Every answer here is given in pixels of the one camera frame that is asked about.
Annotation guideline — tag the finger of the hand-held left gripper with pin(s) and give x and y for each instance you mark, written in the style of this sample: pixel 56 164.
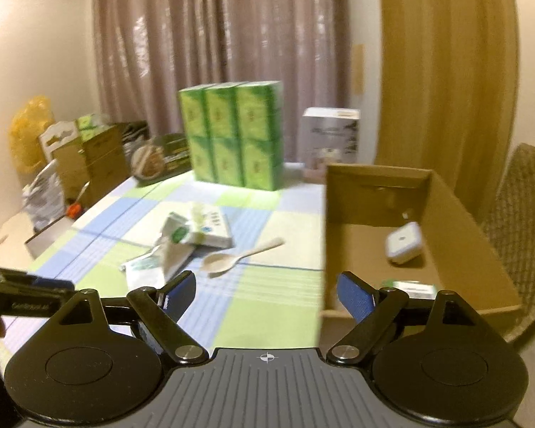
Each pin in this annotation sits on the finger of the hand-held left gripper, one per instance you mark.
pixel 49 283

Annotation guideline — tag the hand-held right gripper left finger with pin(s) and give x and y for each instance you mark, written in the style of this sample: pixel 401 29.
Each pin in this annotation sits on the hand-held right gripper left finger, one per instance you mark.
pixel 181 290

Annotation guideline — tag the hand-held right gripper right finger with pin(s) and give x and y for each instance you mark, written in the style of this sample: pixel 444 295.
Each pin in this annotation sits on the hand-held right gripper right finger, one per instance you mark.
pixel 354 298

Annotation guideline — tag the white rounded case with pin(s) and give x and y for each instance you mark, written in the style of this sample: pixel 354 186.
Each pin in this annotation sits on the white rounded case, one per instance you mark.
pixel 403 243

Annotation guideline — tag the cardboard box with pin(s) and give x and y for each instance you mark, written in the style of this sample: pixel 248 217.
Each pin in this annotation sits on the cardboard box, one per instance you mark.
pixel 450 249

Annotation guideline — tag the desktop with checked tablecloth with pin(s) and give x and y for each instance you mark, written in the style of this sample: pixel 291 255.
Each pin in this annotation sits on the desktop with checked tablecloth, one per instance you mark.
pixel 258 303

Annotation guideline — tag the white and green paper packets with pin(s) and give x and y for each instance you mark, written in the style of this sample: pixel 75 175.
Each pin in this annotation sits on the white and green paper packets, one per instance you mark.
pixel 156 267

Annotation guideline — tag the beige spoon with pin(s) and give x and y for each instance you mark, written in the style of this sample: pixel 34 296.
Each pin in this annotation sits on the beige spoon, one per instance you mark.
pixel 223 263

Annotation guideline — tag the green and silver pouch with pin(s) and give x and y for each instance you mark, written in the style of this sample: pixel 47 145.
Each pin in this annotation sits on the green and silver pouch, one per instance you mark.
pixel 176 232

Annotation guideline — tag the green and white medicine box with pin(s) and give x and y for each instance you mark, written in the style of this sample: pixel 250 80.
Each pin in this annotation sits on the green and white medicine box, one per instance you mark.
pixel 214 227

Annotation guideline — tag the silver plastic bag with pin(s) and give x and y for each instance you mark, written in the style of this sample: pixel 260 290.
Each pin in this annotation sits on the silver plastic bag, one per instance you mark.
pixel 42 196

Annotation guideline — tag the brown cardboard boxes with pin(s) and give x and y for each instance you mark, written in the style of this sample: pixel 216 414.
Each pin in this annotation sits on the brown cardboard boxes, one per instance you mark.
pixel 98 165

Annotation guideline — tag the dark green food box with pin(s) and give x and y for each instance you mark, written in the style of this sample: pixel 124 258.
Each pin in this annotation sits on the dark green food box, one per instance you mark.
pixel 162 160

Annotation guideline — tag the yellow plastic bag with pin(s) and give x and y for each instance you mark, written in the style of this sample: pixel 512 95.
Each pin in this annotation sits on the yellow plastic bag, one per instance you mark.
pixel 29 129

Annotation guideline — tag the white humidifier box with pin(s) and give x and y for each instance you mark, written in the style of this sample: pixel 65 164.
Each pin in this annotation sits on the white humidifier box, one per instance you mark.
pixel 332 142

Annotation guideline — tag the bundle of green tissue packs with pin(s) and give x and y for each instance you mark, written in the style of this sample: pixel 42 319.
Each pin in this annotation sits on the bundle of green tissue packs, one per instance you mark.
pixel 232 138

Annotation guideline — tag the black striped box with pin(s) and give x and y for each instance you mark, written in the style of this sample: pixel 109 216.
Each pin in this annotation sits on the black striped box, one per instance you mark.
pixel 136 131

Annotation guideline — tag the green tissue box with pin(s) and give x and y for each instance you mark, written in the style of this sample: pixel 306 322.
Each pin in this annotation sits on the green tissue box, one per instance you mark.
pixel 91 124

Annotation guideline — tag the wooden door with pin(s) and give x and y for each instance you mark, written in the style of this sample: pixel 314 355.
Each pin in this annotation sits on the wooden door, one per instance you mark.
pixel 446 53

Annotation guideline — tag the pinkish brown curtain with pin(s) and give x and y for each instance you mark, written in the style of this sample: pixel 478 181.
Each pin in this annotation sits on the pinkish brown curtain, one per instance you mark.
pixel 223 31

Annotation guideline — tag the wooden wall strip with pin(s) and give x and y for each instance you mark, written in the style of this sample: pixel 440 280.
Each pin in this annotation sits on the wooden wall strip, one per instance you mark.
pixel 358 69

